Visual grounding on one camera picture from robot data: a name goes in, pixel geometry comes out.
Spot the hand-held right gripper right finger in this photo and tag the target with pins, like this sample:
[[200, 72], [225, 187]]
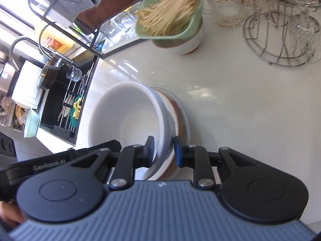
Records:
[[178, 153]]

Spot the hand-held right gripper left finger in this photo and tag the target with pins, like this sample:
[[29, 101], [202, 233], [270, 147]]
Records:
[[150, 152]]

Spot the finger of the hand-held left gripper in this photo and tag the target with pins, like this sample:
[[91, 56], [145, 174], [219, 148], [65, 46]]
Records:
[[110, 145]]

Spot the white plastic bowl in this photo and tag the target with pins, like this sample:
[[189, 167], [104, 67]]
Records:
[[162, 115], [170, 128]]

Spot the white plate with pink rose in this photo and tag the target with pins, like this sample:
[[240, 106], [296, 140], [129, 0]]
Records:
[[186, 128]]

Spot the cream ceramic bowl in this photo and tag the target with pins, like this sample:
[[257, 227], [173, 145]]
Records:
[[125, 120]]

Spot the person's left hand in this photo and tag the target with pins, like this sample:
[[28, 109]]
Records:
[[10, 214]]

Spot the black sink drain rack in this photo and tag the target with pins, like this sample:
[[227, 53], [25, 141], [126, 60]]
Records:
[[65, 130]]

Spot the green cloth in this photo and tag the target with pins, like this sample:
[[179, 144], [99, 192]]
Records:
[[75, 120]]

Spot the pale green container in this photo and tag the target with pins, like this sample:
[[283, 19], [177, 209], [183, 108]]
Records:
[[31, 124]]

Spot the yellow cloth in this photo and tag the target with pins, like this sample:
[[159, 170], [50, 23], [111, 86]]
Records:
[[78, 106]]

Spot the black kitchen sink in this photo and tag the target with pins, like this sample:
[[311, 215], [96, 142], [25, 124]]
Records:
[[57, 98]]

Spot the cut glass wine glass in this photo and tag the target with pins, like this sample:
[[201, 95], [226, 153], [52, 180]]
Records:
[[74, 74]]

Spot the dark metal pot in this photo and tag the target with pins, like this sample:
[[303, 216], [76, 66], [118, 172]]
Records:
[[49, 75]]

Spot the white drip tray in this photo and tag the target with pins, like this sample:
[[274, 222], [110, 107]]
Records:
[[120, 42]]

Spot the black metal dish rack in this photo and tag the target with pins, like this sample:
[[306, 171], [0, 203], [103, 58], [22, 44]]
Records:
[[92, 39]]

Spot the white bowl with red base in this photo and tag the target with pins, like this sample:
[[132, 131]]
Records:
[[193, 44]]

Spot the clear drinking glass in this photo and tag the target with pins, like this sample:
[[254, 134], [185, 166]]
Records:
[[117, 26], [130, 20], [106, 31]]

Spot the orange detergent bottle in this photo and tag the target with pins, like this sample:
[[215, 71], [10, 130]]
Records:
[[55, 42]]

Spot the tall steel faucet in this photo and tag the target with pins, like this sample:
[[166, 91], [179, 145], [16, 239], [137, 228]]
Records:
[[15, 49]]

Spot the pale dried noodles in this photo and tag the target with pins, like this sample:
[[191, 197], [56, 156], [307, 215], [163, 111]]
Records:
[[168, 12]]

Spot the green colander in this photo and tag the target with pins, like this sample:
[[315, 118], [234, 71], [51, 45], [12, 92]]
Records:
[[195, 12]]

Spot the brown cutting board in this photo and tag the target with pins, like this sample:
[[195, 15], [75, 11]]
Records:
[[107, 0]]

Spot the glass jar with red lid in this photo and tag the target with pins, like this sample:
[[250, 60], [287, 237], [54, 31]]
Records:
[[230, 2]]

